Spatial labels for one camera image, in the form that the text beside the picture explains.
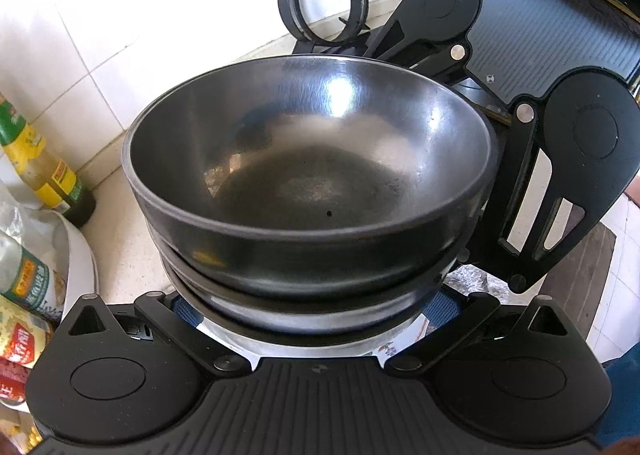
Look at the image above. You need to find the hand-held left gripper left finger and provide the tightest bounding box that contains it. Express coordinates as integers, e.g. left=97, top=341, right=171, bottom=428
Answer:
left=65, top=291, right=253, bottom=376

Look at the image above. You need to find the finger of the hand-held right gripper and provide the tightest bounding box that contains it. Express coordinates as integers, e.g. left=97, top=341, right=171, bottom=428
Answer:
left=360, top=0, right=473, bottom=86
left=462, top=102, right=616, bottom=295

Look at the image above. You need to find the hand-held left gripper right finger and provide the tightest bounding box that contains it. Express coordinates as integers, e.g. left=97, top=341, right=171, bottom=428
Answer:
left=387, top=287, right=571, bottom=376

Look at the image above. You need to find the white floral plate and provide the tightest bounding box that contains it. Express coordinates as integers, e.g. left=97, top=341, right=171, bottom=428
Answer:
left=197, top=315, right=431, bottom=368

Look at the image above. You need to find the white round turntable tray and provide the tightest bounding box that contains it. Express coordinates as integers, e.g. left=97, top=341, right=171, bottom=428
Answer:
left=42, top=212, right=101, bottom=321

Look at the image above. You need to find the green label glass bottle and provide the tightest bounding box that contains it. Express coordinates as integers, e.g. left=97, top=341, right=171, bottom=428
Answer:
left=0, top=230, right=68, bottom=323

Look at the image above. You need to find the yellow label vinegar bottle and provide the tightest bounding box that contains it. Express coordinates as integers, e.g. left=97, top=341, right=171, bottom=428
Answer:
left=0, top=295, right=53, bottom=368

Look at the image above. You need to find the clear plastic bag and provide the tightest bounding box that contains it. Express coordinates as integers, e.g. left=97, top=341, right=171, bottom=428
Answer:
left=0, top=180, right=68, bottom=248

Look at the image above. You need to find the person's blue clothing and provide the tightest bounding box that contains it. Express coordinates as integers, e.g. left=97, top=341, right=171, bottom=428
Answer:
left=597, top=345, right=640, bottom=448

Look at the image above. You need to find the yellow green label bottle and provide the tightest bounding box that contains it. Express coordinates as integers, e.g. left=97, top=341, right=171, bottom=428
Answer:
left=0, top=90, right=97, bottom=229

